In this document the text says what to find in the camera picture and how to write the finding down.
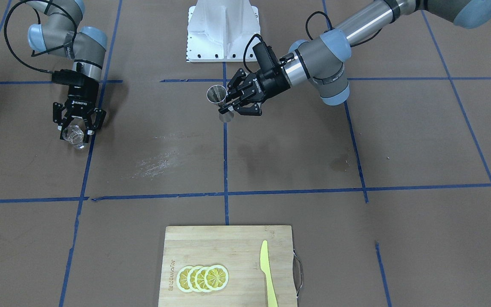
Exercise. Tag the clear glass cup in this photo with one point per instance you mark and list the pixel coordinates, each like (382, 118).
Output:
(74, 135)

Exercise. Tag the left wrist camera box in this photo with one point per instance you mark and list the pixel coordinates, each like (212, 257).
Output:
(265, 57)

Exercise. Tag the bamboo cutting board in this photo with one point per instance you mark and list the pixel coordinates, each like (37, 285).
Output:
(238, 249)

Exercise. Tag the yellow plastic knife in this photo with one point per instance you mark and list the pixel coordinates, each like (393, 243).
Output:
(265, 268)

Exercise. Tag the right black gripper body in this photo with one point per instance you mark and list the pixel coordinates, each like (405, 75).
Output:
(82, 94)

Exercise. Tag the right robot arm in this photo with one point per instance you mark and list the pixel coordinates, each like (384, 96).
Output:
(86, 47)

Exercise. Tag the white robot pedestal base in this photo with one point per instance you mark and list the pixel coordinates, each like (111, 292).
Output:
(218, 31)

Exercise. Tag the lemon slice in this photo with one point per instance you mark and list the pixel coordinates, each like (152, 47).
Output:
(191, 278)
(216, 277)
(182, 279)
(200, 280)

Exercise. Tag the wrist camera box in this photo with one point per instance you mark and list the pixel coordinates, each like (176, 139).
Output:
(67, 77)
(265, 57)

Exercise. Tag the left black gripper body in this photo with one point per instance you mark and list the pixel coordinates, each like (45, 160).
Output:
(270, 82)

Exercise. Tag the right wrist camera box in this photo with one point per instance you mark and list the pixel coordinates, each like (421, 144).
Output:
(67, 77)

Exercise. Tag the steel jigger measuring cup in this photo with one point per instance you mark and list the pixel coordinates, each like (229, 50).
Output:
(217, 94)

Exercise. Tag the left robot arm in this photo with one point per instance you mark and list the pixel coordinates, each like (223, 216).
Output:
(321, 61)

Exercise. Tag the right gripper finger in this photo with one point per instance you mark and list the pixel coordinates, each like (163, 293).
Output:
(64, 123)
(90, 127)

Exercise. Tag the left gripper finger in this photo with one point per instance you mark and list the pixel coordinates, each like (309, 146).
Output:
(233, 107)
(239, 95)

